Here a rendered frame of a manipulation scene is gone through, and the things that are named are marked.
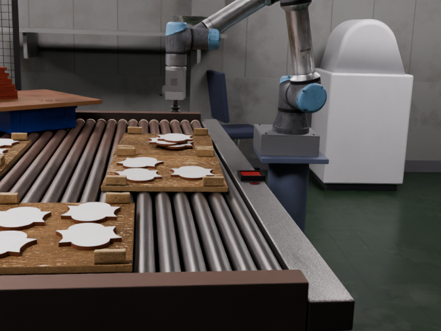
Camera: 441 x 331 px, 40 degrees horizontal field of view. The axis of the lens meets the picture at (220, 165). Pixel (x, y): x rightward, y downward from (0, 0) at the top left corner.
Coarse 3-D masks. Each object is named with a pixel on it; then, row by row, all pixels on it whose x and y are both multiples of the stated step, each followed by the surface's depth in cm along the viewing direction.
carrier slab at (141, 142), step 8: (128, 136) 241; (136, 136) 242; (144, 136) 242; (152, 136) 243; (192, 136) 246; (200, 136) 246; (208, 136) 247; (120, 144) 224; (128, 144) 224; (136, 144) 225; (144, 144) 225; (152, 144) 226; (200, 144) 229; (208, 144) 229; (136, 152) 211; (144, 152) 212; (152, 152) 212; (160, 152) 212; (168, 152) 213; (176, 152) 213; (184, 152) 214; (192, 152) 214
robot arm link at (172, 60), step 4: (168, 56) 215; (172, 56) 214; (176, 56) 214; (180, 56) 215; (184, 56) 216; (168, 60) 215; (172, 60) 215; (176, 60) 214; (180, 60) 215; (184, 60) 216; (168, 64) 216; (172, 64) 215; (176, 64) 215; (180, 64) 215; (184, 64) 217
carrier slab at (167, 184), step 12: (120, 156) 204; (132, 156) 205; (144, 156) 205; (156, 156) 206; (168, 156) 206; (180, 156) 207; (192, 156) 208; (216, 156) 209; (108, 168) 187; (120, 168) 188; (156, 168) 189; (168, 168) 190; (204, 168) 191; (216, 168) 192; (156, 180) 175; (168, 180) 175; (180, 180) 176
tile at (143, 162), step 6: (120, 162) 192; (126, 162) 192; (132, 162) 192; (138, 162) 193; (144, 162) 193; (150, 162) 193; (156, 162) 193; (162, 162) 195; (126, 168) 187; (144, 168) 188
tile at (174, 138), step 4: (160, 136) 225; (164, 136) 225; (168, 136) 225; (172, 136) 226; (176, 136) 226; (180, 136) 226; (184, 136) 226; (188, 136) 227; (160, 140) 220; (164, 140) 220; (168, 140) 218; (172, 140) 218; (176, 140) 218; (180, 140) 218; (184, 140) 219; (188, 140) 221; (192, 140) 221
